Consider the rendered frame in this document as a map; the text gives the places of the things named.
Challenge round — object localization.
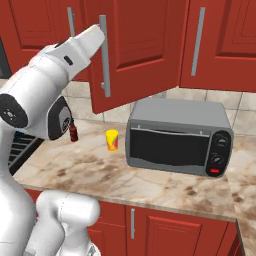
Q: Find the black stove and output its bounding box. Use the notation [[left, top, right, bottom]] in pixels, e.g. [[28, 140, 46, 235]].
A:
[[7, 130, 45, 176]]

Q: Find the red open cabinet door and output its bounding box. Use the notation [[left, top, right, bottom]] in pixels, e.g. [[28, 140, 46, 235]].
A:
[[82, 0, 190, 115]]

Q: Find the grey toaster oven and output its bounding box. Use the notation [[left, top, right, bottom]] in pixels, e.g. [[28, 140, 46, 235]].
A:
[[124, 97, 235, 179]]

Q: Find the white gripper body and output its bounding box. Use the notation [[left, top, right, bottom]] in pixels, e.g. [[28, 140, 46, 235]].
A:
[[73, 23, 106, 62]]

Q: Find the grey lower cabinet handle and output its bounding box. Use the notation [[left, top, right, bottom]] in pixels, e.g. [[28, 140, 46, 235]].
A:
[[129, 207, 136, 240]]

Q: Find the red upper cabinet door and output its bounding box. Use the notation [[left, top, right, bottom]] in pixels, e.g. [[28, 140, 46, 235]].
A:
[[0, 0, 90, 83], [179, 0, 256, 93]]

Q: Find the yellow patterned cup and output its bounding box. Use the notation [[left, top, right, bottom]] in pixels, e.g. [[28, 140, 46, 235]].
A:
[[105, 129, 120, 153]]

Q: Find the grey open door handle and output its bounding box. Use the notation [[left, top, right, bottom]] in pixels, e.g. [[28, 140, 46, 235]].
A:
[[98, 14, 112, 99]]

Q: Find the grey cabinet door handle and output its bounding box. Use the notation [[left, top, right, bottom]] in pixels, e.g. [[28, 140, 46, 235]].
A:
[[66, 6, 77, 38], [190, 6, 207, 77]]

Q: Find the red lower cabinet door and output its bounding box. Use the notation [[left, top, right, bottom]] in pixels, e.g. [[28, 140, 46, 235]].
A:
[[24, 188, 127, 256], [125, 204, 235, 256]]

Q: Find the dark red sauce bottle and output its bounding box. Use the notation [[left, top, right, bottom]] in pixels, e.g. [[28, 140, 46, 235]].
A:
[[68, 117, 80, 143]]

